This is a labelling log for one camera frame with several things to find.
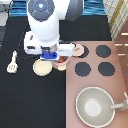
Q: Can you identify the black burner bottom left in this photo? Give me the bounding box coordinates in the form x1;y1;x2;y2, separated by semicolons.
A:
75;62;91;77

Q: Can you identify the cream slotted spatula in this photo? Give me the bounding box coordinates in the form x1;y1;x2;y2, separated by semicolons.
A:
7;51;18;73

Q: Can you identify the black burner top left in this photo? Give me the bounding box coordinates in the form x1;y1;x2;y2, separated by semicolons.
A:
78;45;89;58

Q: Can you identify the black burner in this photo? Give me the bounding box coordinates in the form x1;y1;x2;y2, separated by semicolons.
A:
96;45;111;58
78;45;89;58
75;62;91;77
98;62;115;76

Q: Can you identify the pink pot lid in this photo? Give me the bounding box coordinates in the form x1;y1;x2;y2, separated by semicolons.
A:
73;44;84;56

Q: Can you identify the pink stove board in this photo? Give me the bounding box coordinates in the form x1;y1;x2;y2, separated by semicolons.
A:
66;41;128;128

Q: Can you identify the pink pot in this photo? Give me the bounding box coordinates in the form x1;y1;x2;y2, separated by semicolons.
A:
52;56;70;71

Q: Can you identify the white gripper body blue ring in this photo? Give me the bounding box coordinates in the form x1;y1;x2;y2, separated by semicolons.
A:
24;31;75;61

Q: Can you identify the black burner top right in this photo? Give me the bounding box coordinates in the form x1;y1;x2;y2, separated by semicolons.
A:
96;45;111;58

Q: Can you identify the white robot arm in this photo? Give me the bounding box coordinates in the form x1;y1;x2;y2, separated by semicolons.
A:
24;0;84;60

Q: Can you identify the grey wok pan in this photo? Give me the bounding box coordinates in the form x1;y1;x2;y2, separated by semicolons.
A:
76;87;128;128

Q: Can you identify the black table mat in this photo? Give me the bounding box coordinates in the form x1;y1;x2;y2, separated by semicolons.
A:
0;15;111;128

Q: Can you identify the cream round plate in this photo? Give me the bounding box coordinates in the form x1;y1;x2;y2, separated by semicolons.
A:
33;59;52;76

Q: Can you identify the black burner bottom right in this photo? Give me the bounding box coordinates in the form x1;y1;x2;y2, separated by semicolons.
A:
98;62;115;76

